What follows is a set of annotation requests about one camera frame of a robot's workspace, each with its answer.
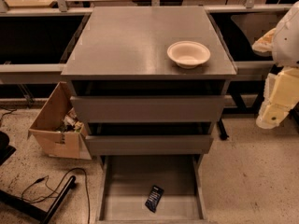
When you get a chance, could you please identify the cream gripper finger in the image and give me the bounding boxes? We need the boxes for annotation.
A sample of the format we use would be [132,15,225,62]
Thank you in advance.
[256,104,289,129]

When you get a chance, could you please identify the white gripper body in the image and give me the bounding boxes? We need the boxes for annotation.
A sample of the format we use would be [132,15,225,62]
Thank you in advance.
[263,67,299,109]

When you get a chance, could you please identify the dark blue rxbar wrapper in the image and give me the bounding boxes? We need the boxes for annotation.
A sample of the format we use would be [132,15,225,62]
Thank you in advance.
[145,185,164,213]

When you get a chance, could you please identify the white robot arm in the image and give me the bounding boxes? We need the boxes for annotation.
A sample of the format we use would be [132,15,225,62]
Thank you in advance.
[252,2,299,129]

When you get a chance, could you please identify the grey drawer cabinet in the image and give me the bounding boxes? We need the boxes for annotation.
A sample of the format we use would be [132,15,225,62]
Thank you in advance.
[61,5,238,161]

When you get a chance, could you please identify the grey middle drawer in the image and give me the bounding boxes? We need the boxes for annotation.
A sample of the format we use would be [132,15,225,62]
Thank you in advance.
[86,135,213,156]

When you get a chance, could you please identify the grey top drawer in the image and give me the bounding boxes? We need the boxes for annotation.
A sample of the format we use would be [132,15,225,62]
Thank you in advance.
[71,96,224,123]

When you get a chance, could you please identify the grey open bottom drawer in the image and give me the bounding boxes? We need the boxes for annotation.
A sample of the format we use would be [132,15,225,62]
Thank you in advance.
[95,155,208,224]

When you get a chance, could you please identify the white paper bowl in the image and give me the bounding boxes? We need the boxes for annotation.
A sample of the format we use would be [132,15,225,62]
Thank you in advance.
[167,41,211,69]

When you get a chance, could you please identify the snack items in box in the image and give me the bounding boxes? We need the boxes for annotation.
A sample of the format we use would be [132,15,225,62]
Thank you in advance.
[56,108,83,133]

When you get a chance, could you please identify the brown cardboard box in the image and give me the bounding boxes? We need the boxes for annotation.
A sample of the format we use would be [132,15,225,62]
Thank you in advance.
[28,82,91,160]

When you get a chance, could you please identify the grey left side bench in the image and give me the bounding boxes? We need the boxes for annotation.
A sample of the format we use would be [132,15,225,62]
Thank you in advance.
[0,7,93,85]

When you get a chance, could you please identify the black stand leg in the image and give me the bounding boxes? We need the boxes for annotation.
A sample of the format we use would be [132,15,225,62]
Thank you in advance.
[0,175,77,224]

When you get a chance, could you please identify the black object at left edge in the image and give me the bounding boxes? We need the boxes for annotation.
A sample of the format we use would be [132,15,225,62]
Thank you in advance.
[0,132,16,165]

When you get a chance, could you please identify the black floor cable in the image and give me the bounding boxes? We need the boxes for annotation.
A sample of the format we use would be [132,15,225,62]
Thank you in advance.
[20,167,92,224]

